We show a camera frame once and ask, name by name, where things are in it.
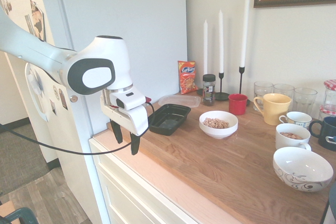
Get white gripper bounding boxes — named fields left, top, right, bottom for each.
left=100, top=95, right=150, bottom=156

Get beige cereal rings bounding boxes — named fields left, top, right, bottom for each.
left=203, top=118, right=229, bottom=130

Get plain white cereal bowl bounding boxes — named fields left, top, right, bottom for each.
left=198, top=110, right=239, bottom=140

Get black plastic food box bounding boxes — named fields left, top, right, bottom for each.
left=148, top=103, right=192, bottom=136

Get brown cereal pieces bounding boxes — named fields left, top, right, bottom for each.
left=279, top=131, right=304, bottom=140

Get white drawer cabinet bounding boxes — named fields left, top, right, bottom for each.
left=88, top=137, right=200, bottom=224

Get clear plastic lid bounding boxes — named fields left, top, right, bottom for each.
left=157, top=94, right=202, bottom=109

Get arched brown fridge magnet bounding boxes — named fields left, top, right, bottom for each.
left=58, top=88, right=68, bottom=111

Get orange Kurkure snack bag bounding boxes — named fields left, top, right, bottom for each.
left=177, top=60, right=200, bottom=95

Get spice jar with black lid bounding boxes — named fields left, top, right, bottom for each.
left=202, top=73, right=217, bottom=106

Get red mug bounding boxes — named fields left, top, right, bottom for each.
left=228, top=93, right=249, bottom=116

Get short white taper candle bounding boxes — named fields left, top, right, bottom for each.
left=203, top=19, right=208, bottom=75

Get medium white taper candle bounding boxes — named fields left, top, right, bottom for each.
left=218, top=9, right=225, bottom=73

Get clear drinking glass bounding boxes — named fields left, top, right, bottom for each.
left=273, top=83, right=295, bottom=102
left=254, top=81, right=275, bottom=112
left=293, top=87, right=318, bottom=118

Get photo print fridge magnet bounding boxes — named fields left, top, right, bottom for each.
left=29, top=0, right=47, bottom=41

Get yellow mug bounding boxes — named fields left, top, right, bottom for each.
left=253, top=93, right=292, bottom=126

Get tall white taper candle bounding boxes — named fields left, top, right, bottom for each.
left=239, top=0, right=250, bottom=68

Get large plain white cup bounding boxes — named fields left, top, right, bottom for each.
left=275, top=123, right=312, bottom=151

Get white cup with patterned band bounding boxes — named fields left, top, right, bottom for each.
left=278, top=111, right=313, bottom=132

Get white bowl with swirl pattern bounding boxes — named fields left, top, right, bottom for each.
left=272, top=146, right=334, bottom=193

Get navy blue mug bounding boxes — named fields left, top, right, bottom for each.
left=309, top=115, right=336, bottom=152

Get short jar red chequered lid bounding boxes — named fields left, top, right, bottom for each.
left=319, top=104, right=336, bottom=122

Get tall jar red chequered lid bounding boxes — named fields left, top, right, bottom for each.
left=323, top=79, right=336, bottom=106

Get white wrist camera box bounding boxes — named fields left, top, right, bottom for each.
left=109, top=89, right=152, bottom=111

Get black cable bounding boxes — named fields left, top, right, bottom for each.
left=0, top=100, right=155, bottom=155

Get dark teal curved frame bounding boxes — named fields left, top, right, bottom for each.
left=0, top=207, right=37, bottom=224

